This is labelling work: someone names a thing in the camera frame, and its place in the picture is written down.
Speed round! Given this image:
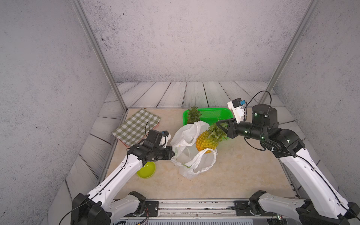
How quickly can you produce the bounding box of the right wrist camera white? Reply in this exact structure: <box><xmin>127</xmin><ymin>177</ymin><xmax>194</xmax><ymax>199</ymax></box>
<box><xmin>227</xmin><ymin>98</ymin><xmax>247</xmax><ymax>124</ymax></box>

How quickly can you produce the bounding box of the metal frame post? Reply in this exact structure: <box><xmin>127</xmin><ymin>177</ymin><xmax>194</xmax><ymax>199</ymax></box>
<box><xmin>266</xmin><ymin>0</ymin><xmax>320</xmax><ymax>92</ymax></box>
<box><xmin>70</xmin><ymin>0</ymin><xmax>127</xmax><ymax>111</ymax></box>

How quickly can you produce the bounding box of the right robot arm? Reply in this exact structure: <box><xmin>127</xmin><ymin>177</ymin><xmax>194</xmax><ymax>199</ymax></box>
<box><xmin>216</xmin><ymin>98</ymin><xmax>360</xmax><ymax>225</ymax></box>

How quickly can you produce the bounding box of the white plastic bag lemon print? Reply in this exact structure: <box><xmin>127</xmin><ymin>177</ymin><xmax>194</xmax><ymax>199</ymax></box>
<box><xmin>170</xmin><ymin>121</ymin><xmax>218</xmax><ymax>179</ymax></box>

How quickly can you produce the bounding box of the pineapple front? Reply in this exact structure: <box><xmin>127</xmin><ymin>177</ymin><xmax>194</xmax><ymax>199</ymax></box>
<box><xmin>196</xmin><ymin>124</ymin><xmax>227</xmax><ymax>152</ymax></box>

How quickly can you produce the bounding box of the right metal frame post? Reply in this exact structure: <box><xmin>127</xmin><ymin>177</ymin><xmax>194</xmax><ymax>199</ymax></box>
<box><xmin>266</xmin><ymin>0</ymin><xmax>320</xmax><ymax>92</ymax></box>

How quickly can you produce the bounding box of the pineapple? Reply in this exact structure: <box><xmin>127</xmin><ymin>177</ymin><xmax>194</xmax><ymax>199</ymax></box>
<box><xmin>187</xmin><ymin>106</ymin><xmax>202</xmax><ymax>124</ymax></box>
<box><xmin>196</xmin><ymin>124</ymin><xmax>227</xmax><ymax>152</ymax></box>

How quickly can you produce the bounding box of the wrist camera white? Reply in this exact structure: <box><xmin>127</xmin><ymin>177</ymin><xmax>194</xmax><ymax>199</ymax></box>
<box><xmin>227</xmin><ymin>98</ymin><xmax>247</xmax><ymax>124</ymax></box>
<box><xmin>159</xmin><ymin>131</ymin><xmax>171</xmax><ymax>148</ymax></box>

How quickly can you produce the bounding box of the lime green bowl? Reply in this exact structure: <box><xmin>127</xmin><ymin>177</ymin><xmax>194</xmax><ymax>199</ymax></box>
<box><xmin>137</xmin><ymin>162</ymin><xmax>156</xmax><ymax>179</ymax></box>

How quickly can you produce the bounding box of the green plastic basket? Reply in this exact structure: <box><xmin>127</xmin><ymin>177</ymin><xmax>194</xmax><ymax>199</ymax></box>
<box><xmin>198</xmin><ymin>107</ymin><xmax>233</xmax><ymax>126</ymax></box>

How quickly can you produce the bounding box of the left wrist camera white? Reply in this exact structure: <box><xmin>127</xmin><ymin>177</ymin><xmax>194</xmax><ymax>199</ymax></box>
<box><xmin>159</xmin><ymin>131</ymin><xmax>171</xmax><ymax>148</ymax></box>

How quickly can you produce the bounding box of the left metal frame post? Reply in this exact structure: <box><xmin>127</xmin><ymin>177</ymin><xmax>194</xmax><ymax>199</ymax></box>
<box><xmin>70</xmin><ymin>0</ymin><xmax>127</xmax><ymax>111</ymax></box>

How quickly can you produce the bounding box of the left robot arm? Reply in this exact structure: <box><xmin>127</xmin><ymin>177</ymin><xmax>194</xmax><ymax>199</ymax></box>
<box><xmin>70</xmin><ymin>129</ymin><xmax>175</xmax><ymax>225</ymax></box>

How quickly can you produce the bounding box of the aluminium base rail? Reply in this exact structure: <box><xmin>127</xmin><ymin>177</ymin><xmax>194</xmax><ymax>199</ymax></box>
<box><xmin>112</xmin><ymin>198</ymin><xmax>304</xmax><ymax>225</ymax></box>

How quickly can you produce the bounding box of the pineapple back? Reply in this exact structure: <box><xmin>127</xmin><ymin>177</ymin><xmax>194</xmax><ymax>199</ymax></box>
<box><xmin>187</xmin><ymin>106</ymin><xmax>202</xmax><ymax>124</ymax></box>

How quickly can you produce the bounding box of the green checkered cloth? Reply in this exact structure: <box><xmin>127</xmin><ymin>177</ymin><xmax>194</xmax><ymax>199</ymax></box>
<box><xmin>112</xmin><ymin>109</ymin><xmax>161</xmax><ymax>147</ymax></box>

